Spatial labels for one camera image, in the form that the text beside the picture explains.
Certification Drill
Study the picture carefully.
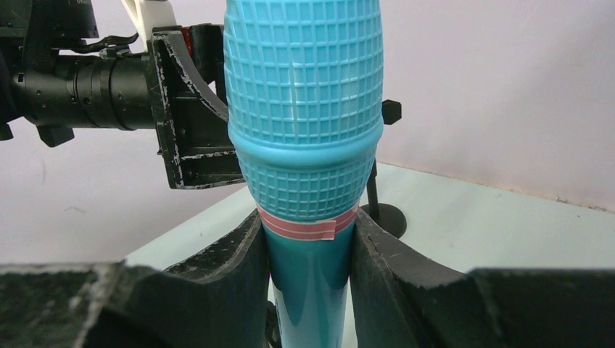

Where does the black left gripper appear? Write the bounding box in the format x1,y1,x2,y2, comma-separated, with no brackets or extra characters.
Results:
14,24,246,190

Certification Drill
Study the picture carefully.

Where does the blue toy microphone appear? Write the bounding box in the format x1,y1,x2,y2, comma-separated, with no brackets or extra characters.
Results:
223,1,384,347

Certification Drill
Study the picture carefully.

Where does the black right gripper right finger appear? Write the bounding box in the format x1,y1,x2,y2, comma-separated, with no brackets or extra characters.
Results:
350,212,614,347

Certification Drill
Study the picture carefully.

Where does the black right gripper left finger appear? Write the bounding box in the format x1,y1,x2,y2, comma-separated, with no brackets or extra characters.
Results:
1,212,269,347

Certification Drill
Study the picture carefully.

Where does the black round-base mic stand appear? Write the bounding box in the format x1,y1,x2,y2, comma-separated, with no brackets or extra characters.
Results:
360,99,408,239

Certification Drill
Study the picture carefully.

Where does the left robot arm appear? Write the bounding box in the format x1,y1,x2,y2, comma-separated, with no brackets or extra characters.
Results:
1,1,243,189

